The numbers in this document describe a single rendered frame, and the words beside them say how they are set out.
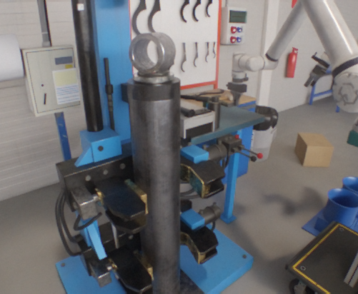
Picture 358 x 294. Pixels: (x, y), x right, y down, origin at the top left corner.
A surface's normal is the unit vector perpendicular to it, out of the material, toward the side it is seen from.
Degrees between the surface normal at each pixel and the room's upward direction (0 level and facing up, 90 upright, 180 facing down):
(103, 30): 90
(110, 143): 90
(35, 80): 90
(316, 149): 90
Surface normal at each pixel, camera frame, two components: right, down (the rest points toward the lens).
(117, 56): 0.61, 0.34
